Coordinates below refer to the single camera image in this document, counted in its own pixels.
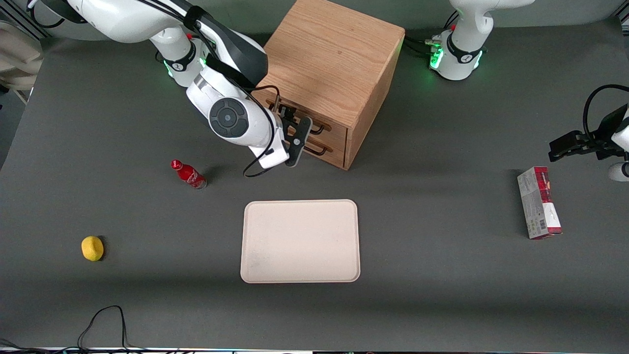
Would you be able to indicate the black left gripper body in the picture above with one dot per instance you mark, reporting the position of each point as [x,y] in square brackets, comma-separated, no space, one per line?
[602,139]

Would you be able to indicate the red soda bottle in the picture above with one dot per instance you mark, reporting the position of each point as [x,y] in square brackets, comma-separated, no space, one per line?
[189,174]

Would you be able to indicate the wooden drawer front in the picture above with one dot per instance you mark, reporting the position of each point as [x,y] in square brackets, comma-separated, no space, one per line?
[338,135]
[336,156]

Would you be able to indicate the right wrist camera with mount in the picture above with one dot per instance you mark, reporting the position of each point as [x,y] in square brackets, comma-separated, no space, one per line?
[300,142]

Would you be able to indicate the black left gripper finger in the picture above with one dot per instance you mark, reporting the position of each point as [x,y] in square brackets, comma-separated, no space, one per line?
[565,154]
[565,140]

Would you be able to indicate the grey and red carton box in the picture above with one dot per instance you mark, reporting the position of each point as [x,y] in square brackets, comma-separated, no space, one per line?
[538,201]

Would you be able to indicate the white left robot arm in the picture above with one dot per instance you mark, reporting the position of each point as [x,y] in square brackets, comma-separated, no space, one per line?
[464,29]

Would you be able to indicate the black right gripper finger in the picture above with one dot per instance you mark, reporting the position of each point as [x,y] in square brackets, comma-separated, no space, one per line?
[285,111]
[294,114]

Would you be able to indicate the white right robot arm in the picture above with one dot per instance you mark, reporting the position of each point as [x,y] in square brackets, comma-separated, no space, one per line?
[231,118]

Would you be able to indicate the yellow lemon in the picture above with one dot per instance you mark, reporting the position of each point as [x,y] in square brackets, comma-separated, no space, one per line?
[92,248]

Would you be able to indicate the beige rectangular tray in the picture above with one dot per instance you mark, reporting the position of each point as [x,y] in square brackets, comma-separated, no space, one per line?
[300,241]

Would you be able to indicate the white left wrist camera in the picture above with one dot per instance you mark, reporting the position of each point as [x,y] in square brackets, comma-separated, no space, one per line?
[619,172]

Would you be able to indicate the oak wooden drawer cabinet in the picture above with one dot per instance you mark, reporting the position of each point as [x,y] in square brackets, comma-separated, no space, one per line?
[334,54]

